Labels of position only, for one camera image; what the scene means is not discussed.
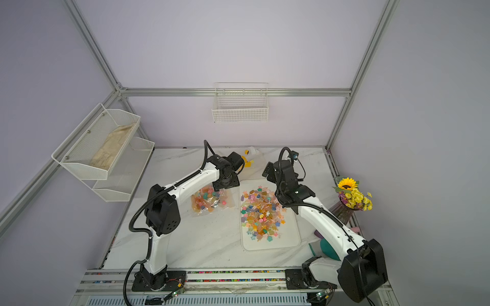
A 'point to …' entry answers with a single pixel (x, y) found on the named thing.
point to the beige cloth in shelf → (105, 155)
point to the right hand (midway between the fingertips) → (277, 171)
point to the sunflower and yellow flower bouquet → (349, 194)
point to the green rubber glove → (326, 250)
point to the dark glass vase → (342, 211)
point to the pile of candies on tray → (261, 213)
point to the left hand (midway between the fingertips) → (229, 187)
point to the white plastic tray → (288, 236)
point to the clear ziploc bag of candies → (252, 155)
